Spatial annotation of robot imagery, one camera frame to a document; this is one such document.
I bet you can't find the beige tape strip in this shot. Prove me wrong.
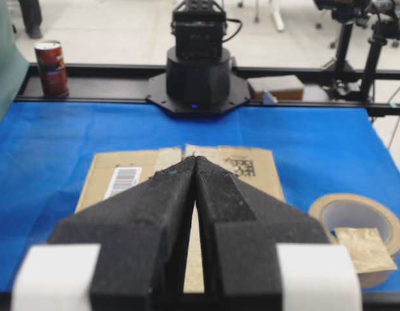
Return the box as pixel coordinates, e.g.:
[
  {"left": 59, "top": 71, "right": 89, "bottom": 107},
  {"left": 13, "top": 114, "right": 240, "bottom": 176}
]
[{"left": 335, "top": 227, "right": 397, "bottom": 274}]

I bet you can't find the black table frame rail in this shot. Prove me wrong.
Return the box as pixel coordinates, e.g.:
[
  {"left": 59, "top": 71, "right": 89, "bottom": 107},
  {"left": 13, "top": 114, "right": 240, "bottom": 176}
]
[{"left": 16, "top": 63, "right": 400, "bottom": 117}]

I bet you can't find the red snack can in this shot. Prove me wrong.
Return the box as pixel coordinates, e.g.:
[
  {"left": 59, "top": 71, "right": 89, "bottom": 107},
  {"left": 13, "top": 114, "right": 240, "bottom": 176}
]
[{"left": 34, "top": 40, "right": 69, "bottom": 97}]

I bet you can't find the beige tape roll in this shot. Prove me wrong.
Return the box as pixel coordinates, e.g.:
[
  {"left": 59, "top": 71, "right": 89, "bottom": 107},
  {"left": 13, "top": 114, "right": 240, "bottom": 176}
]
[{"left": 309, "top": 193, "right": 400, "bottom": 289}]

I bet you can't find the black camera tripod stand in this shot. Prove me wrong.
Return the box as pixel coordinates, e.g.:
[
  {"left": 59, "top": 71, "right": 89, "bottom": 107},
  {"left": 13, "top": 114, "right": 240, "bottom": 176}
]
[{"left": 312, "top": 0, "right": 400, "bottom": 102}]

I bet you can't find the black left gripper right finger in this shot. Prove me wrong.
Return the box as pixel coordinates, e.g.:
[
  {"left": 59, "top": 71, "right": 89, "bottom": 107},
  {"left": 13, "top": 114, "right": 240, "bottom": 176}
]
[{"left": 194, "top": 155, "right": 363, "bottom": 311}]

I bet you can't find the small brown cardboard box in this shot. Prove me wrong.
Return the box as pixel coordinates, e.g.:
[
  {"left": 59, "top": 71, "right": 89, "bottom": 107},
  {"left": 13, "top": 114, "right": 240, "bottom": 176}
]
[{"left": 247, "top": 75, "right": 305, "bottom": 100}]

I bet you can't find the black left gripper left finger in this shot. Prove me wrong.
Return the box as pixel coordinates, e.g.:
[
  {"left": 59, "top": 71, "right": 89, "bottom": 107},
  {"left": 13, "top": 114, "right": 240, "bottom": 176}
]
[{"left": 11, "top": 156, "right": 197, "bottom": 311}]

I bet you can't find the blue table cloth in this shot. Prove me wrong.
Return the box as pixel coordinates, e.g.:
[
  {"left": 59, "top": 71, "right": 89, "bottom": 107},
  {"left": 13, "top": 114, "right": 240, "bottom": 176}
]
[{"left": 0, "top": 102, "right": 400, "bottom": 292}]

